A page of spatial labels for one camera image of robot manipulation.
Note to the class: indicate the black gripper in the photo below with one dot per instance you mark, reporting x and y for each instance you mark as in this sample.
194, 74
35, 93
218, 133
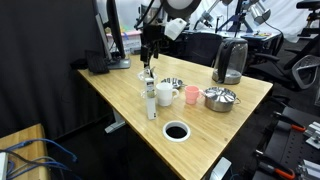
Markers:
151, 43

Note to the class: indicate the clear glass jar lid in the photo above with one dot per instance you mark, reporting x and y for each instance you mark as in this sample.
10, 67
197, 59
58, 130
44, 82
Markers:
142, 75

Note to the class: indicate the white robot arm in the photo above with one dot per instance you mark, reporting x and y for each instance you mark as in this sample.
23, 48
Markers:
180, 7

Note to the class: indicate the clear glass jar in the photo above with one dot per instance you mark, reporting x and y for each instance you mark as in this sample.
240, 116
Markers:
143, 87

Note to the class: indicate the steel pot lid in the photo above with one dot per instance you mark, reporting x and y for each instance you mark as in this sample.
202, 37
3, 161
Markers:
220, 92

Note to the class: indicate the small steel saucepan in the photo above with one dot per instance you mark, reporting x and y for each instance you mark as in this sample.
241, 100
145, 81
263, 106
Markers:
172, 82

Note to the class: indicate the white ceramic mug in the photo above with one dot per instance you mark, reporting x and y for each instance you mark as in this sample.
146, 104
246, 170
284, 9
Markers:
164, 94

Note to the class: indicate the clear plastic storage bin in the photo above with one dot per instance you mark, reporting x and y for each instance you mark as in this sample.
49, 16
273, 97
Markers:
131, 41

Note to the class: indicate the pink plastic cup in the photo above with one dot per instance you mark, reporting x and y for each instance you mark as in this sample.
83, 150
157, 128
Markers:
191, 95

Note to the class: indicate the black computer monitor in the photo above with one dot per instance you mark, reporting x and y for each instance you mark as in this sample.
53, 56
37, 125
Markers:
113, 30

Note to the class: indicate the black keyboard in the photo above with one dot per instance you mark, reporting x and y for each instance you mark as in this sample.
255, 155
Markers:
96, 62

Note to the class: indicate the black office chair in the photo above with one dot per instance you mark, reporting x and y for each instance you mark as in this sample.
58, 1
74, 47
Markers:
201, 48

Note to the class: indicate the white table leg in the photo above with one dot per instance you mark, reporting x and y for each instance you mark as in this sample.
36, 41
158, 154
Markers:
116, 124

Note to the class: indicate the glass electric kettle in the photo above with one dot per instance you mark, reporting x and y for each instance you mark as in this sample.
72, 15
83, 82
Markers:
230, 61

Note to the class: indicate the grey mesh office chair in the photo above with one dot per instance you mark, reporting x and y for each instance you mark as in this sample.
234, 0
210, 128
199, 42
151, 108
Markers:
296, 68

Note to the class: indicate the black perforated board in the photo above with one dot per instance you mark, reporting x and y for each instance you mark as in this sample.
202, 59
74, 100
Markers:
286, 143

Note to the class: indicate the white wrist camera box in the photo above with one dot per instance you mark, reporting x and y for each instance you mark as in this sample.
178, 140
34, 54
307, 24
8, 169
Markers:
175, 28

